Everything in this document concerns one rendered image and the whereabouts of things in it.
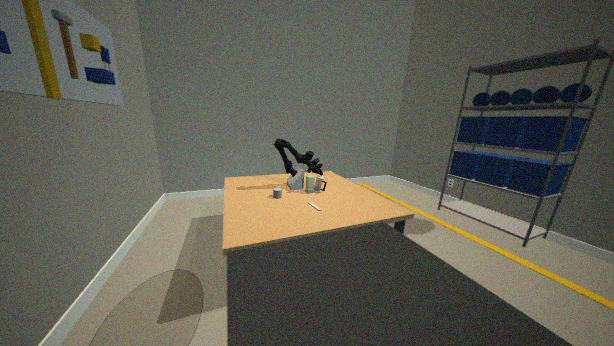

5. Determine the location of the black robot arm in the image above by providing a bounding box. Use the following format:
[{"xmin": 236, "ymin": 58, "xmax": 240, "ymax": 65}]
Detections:
[{"xmin": 274, "ymin": 138, "xmax": 319, "ymax": 177}]

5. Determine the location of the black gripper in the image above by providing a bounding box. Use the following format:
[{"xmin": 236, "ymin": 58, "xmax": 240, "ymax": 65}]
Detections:
[{"xmin": 307, "ymin": 161, "xmax": 323, "ymax": 175}]

